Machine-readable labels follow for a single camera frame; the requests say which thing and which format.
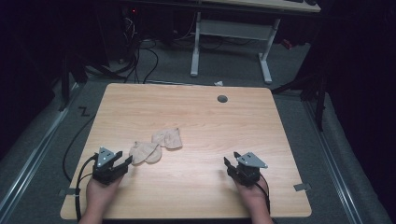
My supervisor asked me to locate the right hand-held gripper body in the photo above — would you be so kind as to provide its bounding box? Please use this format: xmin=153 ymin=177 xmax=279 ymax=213
xmin=228 ymin=151 xmax=269 ymax=188

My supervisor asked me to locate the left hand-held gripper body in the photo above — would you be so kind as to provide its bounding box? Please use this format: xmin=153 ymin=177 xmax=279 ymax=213
xmin=92 ymin=147 xmax=129 ymax=187

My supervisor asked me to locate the beige ankle sock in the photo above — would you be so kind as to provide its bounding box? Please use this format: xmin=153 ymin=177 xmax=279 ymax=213
xmin=128 ymin=141 xmax=163 ymax=165
xmin=151 ymin=127 xmax=184 ymax=150

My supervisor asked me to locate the person's left hand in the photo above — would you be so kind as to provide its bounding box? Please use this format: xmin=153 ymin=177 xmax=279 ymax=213
xmin=85 ymin=175 xmax=123 ymax=207

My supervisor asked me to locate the person's right hand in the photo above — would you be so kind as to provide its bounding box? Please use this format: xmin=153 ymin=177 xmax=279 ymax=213
xmin=233 ymin=177 xmax=271 ymax=209

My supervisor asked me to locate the grey tape piece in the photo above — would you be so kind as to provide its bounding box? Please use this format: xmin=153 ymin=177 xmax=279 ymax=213
xmin=293 ymin=182 xmax=312 ymax=192
xmin=58 ymin=188 xmax=78 ymax=198

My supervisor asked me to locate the black metal stand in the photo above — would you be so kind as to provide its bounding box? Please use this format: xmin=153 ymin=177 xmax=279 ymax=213
xmin=57 ymin=54 xmax=89 ymax=112
xmin=270 ymin=69 xmax=329 ymax=133

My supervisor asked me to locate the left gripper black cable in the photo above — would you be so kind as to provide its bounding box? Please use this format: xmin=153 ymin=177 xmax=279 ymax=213
xmin=75 ymin=154 xmax=97 ymax=222

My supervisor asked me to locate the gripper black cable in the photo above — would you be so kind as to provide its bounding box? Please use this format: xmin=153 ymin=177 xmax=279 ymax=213
xmin=255 ymin=174 xmax=273 ymax=217
xmin=75 ymin=154 xmax=97 ymax=222

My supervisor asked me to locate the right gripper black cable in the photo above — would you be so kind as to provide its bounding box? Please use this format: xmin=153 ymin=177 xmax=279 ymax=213
xmin=255 ymin=174 xmax=273 ymax=217

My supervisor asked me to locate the black floor cable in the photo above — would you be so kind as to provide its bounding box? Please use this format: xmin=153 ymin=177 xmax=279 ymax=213
xmin=62 ymin=113 xmax=98 ymax=183

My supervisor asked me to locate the metal floor rail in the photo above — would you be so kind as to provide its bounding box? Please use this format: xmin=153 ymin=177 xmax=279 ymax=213
xmin=0 ymin=83 xmax=82 ymax=217
xmin=302 ymin=98 xmax=364 ymax=224

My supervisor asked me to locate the bundle of black cables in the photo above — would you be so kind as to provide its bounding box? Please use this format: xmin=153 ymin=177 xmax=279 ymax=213
xmin=87 ymin=17 xmax=161 ymax=85

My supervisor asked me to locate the white desk frame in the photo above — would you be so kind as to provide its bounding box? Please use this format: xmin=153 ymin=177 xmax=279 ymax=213
xmin=190 ymin=11 xmax=282 ymax=84

